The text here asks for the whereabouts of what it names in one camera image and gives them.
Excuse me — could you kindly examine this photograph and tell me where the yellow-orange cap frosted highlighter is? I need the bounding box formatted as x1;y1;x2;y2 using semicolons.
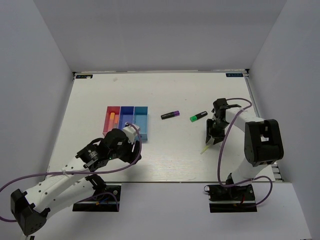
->
107;112;115;131

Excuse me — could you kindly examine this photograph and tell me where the light blue drawer box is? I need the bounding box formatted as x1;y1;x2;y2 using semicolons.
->
133;106;148;142

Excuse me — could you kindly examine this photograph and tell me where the purple cap black highlighter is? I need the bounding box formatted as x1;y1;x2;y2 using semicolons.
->
160;110;180;120

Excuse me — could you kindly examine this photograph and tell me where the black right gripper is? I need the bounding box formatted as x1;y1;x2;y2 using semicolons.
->
206;118;230;145

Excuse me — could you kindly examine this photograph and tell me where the left corner label sticker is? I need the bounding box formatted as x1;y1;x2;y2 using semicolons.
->
75;74;93;79

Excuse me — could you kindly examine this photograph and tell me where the right corner label sticker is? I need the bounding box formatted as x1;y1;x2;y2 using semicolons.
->
225;72;244;78

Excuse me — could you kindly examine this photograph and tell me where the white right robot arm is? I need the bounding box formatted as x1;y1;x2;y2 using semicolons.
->
205;98;284;200

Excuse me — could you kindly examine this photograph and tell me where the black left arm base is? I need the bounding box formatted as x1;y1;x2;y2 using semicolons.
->
72;174;122;213

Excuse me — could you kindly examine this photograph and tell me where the pink drawer box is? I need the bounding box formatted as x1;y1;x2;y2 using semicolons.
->
102;106;121;136

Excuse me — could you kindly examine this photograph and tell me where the green cap black highlighter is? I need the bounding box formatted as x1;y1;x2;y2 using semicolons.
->
189;111;208;123

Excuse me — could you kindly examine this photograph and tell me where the dark blue drawer box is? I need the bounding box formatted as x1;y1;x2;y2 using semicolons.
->
118;106;134;130

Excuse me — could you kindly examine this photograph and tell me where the thin yellow highlighter pen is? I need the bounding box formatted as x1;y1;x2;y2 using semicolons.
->
200;144;211;155

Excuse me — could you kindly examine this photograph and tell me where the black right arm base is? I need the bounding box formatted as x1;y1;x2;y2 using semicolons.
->
203;184;257;213

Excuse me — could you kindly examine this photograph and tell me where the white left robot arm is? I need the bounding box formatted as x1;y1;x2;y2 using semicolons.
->
10;123;142;236

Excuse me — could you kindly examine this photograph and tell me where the corner label sticker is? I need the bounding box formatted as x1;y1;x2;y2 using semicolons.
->
75;74;93;79
225;72;244;78

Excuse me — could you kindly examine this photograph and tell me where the orange cap grey highlighter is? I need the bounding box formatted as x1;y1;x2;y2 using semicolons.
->
113;115;119;128

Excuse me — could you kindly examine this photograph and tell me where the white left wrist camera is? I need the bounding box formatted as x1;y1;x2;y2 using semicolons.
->
122;122;140;144

